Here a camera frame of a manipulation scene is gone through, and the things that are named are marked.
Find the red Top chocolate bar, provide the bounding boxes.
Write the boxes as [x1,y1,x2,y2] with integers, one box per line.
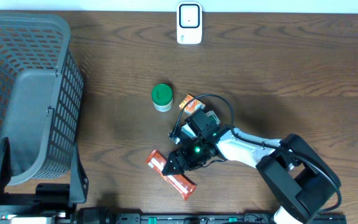
[145,149,196,201]

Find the orange snack packet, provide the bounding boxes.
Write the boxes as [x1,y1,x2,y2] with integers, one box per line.
[179,95,206,115]

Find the green lid jar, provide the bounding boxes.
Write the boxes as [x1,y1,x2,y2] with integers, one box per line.
[152,83,173,112]

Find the white green carton box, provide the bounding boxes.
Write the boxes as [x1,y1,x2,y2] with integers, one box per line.
[185,109,220,139]

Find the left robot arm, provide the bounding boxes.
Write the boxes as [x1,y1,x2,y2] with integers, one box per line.
[0,138,115,224]

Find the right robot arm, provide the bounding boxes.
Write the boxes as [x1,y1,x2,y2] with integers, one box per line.
[162,109,341,223]

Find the white barcode scanner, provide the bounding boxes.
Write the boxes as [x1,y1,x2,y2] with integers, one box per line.
[177,1,203,45]

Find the grey plastic mesh basket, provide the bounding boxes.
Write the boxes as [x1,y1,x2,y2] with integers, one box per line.
[0,12,85,185]

